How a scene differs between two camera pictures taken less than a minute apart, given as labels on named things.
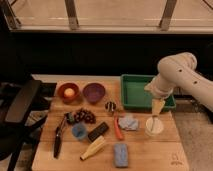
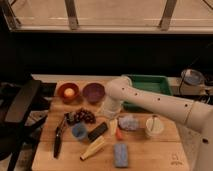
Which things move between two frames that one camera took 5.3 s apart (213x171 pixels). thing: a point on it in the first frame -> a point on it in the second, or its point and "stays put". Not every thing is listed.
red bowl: (65, 99) stays put
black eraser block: (98, 131) stays put
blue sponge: (121, 155) stays put
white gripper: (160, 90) -> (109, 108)
